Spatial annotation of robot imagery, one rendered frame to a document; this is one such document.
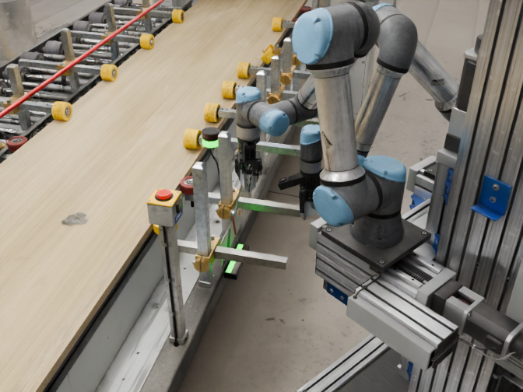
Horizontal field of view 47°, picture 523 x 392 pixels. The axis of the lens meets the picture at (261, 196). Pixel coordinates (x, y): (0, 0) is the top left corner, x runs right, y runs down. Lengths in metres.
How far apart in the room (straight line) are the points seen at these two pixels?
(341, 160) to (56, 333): 0.86
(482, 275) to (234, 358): 1.34
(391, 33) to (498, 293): 0.77
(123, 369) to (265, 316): 1.14
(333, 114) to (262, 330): 1.60
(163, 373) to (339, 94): 0.93
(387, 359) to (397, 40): 1.31
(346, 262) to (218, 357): 1.13
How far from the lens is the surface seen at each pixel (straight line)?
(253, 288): 3.07
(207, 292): 2.02
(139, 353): 1.97
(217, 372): 2.70
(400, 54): 1.75
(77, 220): 2.06
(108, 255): 1.90
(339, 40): 1.41
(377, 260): 1.64
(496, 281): 1.74
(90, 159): 2.41
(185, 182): 2.19
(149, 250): 2.06
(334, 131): 1.46
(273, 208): 2.13
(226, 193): 2.10
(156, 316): 2.07
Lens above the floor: 2.07
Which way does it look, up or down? 34 degrees down
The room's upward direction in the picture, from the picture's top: straight up
